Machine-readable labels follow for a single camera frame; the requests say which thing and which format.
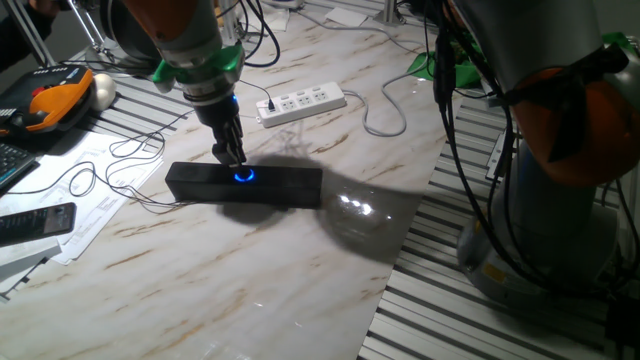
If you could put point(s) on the aluminium frame post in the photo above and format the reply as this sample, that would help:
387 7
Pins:
30 35
392 12

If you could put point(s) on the orange black teach pendant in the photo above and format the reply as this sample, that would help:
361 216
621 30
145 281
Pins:
55 97

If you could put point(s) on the dark-sleeved forearm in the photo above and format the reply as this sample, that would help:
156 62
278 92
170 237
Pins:
20 35

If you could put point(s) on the black speaker bar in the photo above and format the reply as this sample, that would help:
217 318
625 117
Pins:
290 187

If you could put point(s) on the black filament spool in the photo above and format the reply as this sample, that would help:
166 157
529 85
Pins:
120 35

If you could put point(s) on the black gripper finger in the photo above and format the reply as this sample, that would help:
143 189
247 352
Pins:
226 155
240 142

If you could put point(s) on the black smartphone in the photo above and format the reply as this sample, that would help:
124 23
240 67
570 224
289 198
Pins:
35 224

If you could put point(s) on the bare human hand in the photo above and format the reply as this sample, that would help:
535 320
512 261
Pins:
44 5

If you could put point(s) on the grey flat metal bar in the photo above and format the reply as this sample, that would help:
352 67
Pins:
27 257

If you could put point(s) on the black keyboard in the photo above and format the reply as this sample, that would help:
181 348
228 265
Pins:
12 162

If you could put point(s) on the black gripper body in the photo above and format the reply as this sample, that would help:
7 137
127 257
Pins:
220 120

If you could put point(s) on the white printed paper sheets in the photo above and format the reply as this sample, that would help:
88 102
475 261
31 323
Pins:
100 210

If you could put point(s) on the blue-lit speaker knob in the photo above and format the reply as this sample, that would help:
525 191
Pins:
244 175

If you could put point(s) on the white three-socket power strip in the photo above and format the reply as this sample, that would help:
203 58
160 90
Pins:
305 102

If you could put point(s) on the white card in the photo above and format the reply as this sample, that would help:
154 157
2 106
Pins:
346 17

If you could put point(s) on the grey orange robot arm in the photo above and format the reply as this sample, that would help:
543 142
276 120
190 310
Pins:
550 225

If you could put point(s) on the white computer mouse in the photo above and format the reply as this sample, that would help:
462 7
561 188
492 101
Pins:
103 90

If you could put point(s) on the green cloth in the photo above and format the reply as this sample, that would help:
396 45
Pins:
425 67

